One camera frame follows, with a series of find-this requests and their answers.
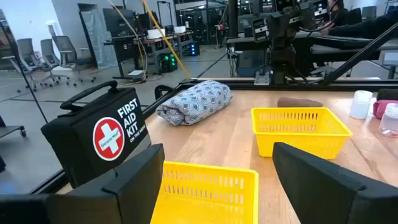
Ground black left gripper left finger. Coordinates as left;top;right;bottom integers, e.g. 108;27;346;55
0;143;165;224

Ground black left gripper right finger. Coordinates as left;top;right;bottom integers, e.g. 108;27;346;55
272;142;398;224

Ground clear pill bottle white cap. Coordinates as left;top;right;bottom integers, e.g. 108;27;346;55
378;103;398;138

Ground white plastic pill bottle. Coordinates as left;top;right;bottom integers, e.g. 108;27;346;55
349;90;373;119

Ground brown bandage roll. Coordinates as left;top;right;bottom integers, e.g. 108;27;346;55
277;96;324;108

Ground red box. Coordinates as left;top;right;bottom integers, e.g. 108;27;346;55
373;99;398;119

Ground yellow plastic basket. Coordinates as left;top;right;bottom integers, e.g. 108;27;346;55
150;161;259;224
251;107;354;160

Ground black first aid kit bag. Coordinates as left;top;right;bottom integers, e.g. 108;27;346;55
40;80;152;189

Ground grey patterned fabric pouch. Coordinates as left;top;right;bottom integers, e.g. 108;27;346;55
155;80;234;126

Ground computer tower green lights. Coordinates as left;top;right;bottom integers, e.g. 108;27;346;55
159;52;178;74

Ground thin black pole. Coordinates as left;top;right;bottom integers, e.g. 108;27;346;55
0;21;48;124

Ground dark work desk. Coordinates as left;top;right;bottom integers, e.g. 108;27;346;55
226;30;398;78

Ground black desk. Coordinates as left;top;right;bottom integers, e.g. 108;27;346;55
104;30;194;80

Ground grey office chair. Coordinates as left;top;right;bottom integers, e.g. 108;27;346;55
39;38;71;86
52;35;96;87
9;37;47;93

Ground grey partition panel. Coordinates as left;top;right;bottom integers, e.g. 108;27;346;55
77;2;118;69

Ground computer tower blue lights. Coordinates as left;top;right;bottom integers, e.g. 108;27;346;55
188;41;201;57

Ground person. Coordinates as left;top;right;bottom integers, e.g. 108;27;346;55
320;0;398;40

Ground beige hanging cable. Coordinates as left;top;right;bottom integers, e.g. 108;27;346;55
107;0;149;82

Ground thick yellow cable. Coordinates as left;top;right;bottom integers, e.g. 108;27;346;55
141;0;192;79

